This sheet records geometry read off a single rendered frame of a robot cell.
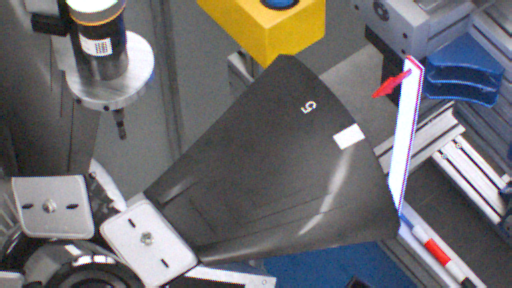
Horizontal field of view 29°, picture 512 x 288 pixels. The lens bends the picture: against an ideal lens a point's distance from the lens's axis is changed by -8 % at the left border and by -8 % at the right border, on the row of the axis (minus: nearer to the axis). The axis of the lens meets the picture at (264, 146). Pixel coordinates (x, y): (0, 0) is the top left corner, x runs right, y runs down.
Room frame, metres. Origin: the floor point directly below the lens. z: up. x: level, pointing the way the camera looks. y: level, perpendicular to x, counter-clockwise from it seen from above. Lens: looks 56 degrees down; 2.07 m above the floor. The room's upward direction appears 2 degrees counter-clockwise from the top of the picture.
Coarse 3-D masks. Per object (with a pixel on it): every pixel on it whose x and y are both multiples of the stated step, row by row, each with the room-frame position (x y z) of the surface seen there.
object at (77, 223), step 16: (64, 176) 0.50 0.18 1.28; (80, 176) 0.50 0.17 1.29; (16, 192) 0.51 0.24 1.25; (32, 192) 0.50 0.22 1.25; (48, 192) 0.50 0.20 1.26; (64, 192) 0.49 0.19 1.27; (80, 192) 0.49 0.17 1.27; (32, 208) 0.49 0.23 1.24; (64, 208) 0.48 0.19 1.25; (80, 208) 0.48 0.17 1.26; (32, 224) 0.48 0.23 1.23; (48, 224) 0.48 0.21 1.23; (64, 224) 0.47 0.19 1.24; (80, 224) 0.47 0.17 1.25
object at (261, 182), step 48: (240, 96) 0.65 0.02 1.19; (288, 96) 0.65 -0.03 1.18; (336, 96) 0.66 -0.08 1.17; (192, 144) 0.60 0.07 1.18; (240, 144) 0.60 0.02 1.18; (288, 144) 0.60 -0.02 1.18; (336, 144) 0.60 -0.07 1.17; (144, 192) 0.54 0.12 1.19; (192, 192) 0.54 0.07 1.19; (240, 192) 0.54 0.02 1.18; (288, 192) 0.54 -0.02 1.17; (336, 192) 0.55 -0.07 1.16; (384, 192) 0.56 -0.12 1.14; (192, 240) 0.48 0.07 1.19; (240, 240) 0.49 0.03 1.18; (288, 240) 0.49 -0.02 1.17; (336, 240) 0.50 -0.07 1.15
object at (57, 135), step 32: (0, 0) 0.62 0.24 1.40; (0, 32) 0.60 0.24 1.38; (32, 32) 0.59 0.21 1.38; (0, 64) 0.58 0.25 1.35; (32, 64) 0.57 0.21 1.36; (0, 96) 0.56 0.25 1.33; (32, 96) 0.55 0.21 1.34; (64, 96) 0.55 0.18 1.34; (0, 128) 0.54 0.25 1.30; (32, 128) 0.53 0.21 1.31; (64, 128) 0.53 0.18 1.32; (96, 128) 0.52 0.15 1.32; (0, 160) 0.53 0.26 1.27; (32, 160) 0.52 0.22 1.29; (64, 160) 0.51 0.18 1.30
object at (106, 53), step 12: (120, 12) 0.48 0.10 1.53; (108, 24) 0.47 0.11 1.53; (120, 24) 0.48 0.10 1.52; (84, 36) 0.47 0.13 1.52; (96, 36) 0.47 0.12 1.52; (108, 36) 0.47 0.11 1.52; (120, 36) 0.47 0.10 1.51; (84, 48) 0.47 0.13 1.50; (96, 48) 0.47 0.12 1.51; (108, 48) 0.47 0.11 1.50; (120, 48) 0.47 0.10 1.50; (96, 60) 0.47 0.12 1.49; (108, 60) 0.47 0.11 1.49; (120, 60) 0.47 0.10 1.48; (96, 72) 0.47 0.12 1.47; (108, 72) 0.47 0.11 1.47; (120, 72) 0.47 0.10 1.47
